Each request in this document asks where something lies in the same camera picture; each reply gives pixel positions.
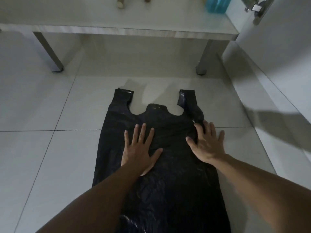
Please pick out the person's right hand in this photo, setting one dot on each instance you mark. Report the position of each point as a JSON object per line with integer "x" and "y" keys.
{"x": 209, "y": 149}

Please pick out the person's left hand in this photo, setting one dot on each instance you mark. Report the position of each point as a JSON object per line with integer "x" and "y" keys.
{"x": 137, "y": 155}

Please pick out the person's right thumb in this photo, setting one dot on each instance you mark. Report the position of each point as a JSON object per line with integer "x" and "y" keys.
{"x": 192, "y": 143}

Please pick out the person's left middle finger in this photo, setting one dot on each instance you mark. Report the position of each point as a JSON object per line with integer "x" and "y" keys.
{"x": 142, "y": 133}

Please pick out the person's left little finger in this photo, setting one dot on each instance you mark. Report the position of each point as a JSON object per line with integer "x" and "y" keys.
{"x": 127, "y": 139}

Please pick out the person's right middle finger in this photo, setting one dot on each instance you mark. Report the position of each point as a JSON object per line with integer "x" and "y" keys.
{"x": 207, "y": 129}

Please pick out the person's left thumb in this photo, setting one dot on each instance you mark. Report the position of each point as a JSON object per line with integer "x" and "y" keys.
{"x": 157, "y": 155}

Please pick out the person's right little finger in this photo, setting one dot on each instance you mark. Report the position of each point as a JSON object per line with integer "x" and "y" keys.
{"x": 221, "y": 138}

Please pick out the black plastic carrier bag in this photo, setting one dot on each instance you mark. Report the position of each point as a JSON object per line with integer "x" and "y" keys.
{"x": 175, "y": 191}

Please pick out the person's left forearm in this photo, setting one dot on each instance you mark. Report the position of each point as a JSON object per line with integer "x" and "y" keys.
{"x": 97, "y": 206}

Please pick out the person's right forearm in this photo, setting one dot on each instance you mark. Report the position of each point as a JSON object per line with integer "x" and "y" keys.
{"x": 264, "y": 191}

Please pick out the grey metal table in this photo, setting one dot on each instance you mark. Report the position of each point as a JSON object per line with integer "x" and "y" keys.
{"x": 121, "y": 19}

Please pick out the blue plastic container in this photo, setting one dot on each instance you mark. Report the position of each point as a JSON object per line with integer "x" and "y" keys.
{"x": 217, "y": 4}

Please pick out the beige wooden piece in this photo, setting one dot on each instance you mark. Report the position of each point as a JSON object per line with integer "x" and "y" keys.
{"x": 120, "y": 3}

